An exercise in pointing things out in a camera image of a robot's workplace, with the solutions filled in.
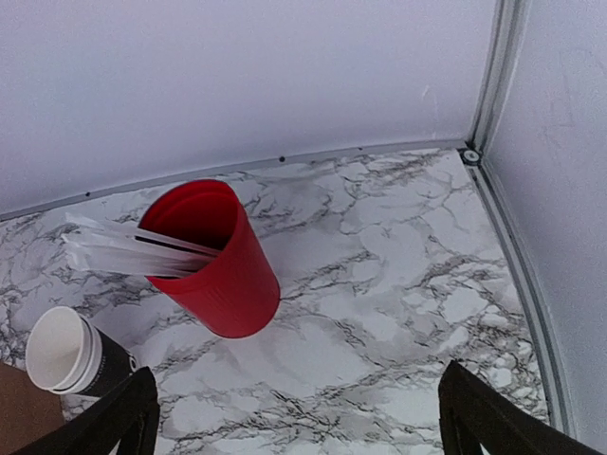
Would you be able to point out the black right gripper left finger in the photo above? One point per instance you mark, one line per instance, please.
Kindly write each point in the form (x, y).
(124, 421)

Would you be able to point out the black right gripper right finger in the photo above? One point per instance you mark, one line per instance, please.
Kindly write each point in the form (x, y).
(475, 418)

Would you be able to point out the brown paper bag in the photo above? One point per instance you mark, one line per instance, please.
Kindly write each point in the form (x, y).
(27, 412)

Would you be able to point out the stacked black paper cups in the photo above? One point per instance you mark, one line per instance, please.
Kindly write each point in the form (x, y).
(67, 354)

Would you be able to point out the red cylindrical holder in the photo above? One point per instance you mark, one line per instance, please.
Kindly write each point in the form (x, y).
(235, 295)

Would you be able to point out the white wrapped stirrer packets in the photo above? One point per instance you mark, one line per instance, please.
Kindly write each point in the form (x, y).
(126, 249)

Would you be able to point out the aluminium frame post right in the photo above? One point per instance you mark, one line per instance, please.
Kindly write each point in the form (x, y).
(506, 39)

